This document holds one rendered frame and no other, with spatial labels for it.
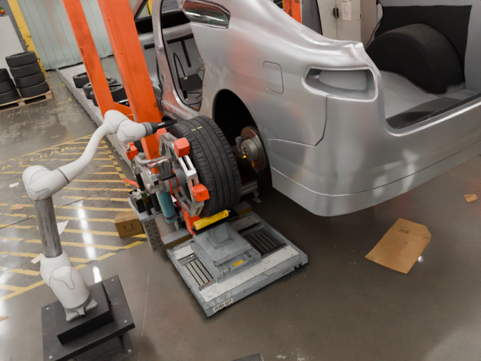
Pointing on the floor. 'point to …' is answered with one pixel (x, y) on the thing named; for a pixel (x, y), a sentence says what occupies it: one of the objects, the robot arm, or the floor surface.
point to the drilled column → (152, 234)
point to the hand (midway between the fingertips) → (172, 122)
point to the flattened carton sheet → (401, 246)
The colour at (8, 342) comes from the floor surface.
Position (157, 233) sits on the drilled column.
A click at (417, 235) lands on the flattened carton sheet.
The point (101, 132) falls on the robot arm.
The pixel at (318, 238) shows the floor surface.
